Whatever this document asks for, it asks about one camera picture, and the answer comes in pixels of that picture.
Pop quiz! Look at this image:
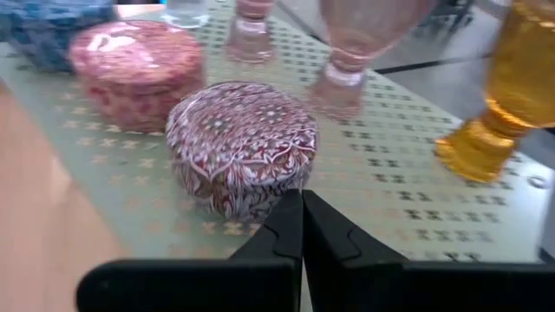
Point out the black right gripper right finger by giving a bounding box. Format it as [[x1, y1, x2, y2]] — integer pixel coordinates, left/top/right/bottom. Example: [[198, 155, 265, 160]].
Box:
[[302, 189, 555, 312]]

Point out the clear ribbed glass candle holder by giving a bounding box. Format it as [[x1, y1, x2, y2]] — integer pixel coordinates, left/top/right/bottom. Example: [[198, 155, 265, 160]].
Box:
[[160, 0, 212, 29]]

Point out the green perforated metal shelf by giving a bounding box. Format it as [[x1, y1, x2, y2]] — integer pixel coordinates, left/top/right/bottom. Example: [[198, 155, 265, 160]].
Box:
[[0, 0, 555, 264]]

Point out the red white patterned tin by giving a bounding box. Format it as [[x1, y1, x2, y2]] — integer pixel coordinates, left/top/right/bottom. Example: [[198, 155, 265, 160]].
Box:
[[69, 19, 206, 133]]

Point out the pink ribbed glass candle holder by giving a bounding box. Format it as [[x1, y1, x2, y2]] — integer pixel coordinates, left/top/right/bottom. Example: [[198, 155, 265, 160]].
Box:
[[304, 0, 437, 121], [224, 0, 278, 65]]

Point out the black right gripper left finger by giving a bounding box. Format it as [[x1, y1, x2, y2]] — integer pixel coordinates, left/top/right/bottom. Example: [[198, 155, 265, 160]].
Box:
[[75, 189, 304, 312]]

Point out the purple white patterned tin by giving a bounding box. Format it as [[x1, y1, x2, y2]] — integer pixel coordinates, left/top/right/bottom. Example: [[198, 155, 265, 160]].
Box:
[[165, 81, 320, 223]]

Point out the dark blue patterned tin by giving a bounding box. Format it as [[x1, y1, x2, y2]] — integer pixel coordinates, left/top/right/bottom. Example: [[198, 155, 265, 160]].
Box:
[[0, 0, 119, 74]]

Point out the black floor cable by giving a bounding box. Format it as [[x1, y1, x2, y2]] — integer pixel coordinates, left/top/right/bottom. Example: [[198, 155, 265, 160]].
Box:
[[373, 52, 495, 75]]

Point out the amber ribbed glass candle holder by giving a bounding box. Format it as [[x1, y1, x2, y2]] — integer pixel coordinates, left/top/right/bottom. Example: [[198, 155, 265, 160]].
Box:
[[434, 0, 555, 184]]

